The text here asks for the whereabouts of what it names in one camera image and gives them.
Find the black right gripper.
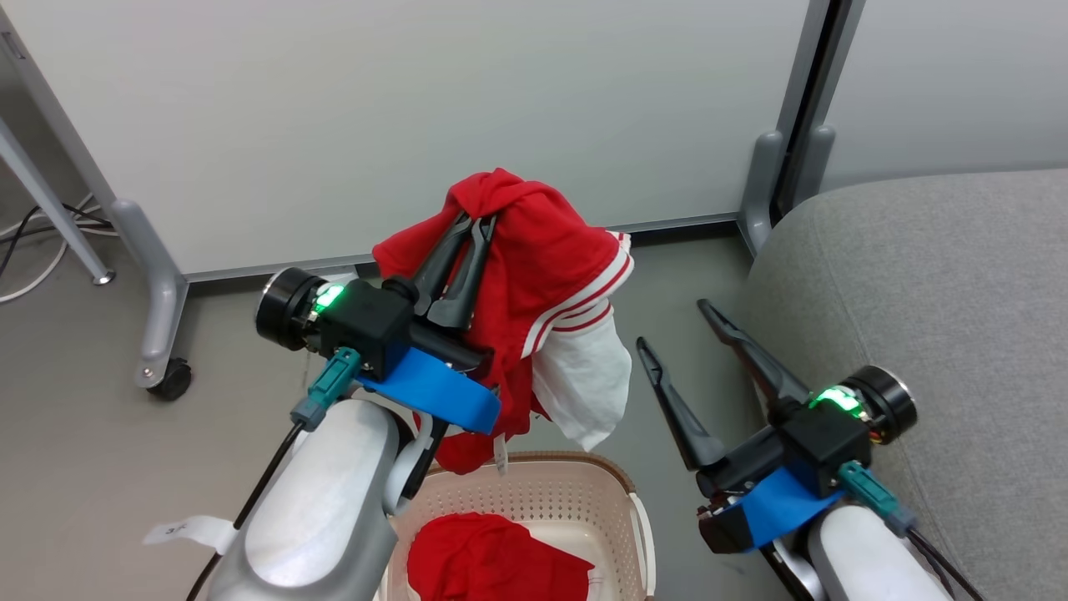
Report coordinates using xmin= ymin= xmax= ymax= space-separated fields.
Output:
xmin=637 ymin=299 xmax=919 ymax=501

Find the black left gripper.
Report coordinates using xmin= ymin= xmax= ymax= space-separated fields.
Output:
xmin=254 ymin=211 xmax=498 ymax=381

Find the red white striped garment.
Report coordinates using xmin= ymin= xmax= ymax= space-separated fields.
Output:
xmin=371 ymin=167 xmax=636 ymax=477

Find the plain red garment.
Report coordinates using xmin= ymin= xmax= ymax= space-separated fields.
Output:
xmin=406 ymin=512 xmax=598 ymax=601

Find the cream perforated laundry basket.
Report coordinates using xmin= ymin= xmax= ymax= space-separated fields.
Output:
xmin=375 ymin=451 xmax=658 ymax=601

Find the large white partition panel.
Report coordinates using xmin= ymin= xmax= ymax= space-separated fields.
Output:
xmin=0 ymin=0 xmax=835 ymax=281

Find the grey partition foot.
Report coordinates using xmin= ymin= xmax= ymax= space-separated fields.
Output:
xmin=784 ymin=124 xmax=837 ymax=214
xmin=738 ymin=129 xmax=787 ymax=256
xmin=110 ymin=199 xmax=189 ymax=391

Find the grey fabric sofa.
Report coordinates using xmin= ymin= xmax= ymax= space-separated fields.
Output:
xmin=734 ymin=169 xmax=1068 ymax=601

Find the black caster wheel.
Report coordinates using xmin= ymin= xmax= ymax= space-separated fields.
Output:
xmin=147 ymin=358 xmax=194 ymax=402

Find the white paper label tag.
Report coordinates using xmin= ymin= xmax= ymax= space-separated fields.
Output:
xmin=143 ymin=515 xmax=239 ymax=557

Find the narrow white partition panel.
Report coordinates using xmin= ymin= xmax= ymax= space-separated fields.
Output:
xmin=820 ymin=0 xmax=1068 ymax=194

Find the grey metal table leg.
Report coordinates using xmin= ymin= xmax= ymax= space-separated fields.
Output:
xmin=0 ymin=117 xmax=117 ymax=287

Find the white floor cable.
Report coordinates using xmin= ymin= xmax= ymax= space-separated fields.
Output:
xmin=0 ymin=194 xmax=119 ymax=305

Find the black floor cable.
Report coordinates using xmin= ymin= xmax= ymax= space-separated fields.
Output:
xmin=0 ymin=200 xmax=114 ymax=278

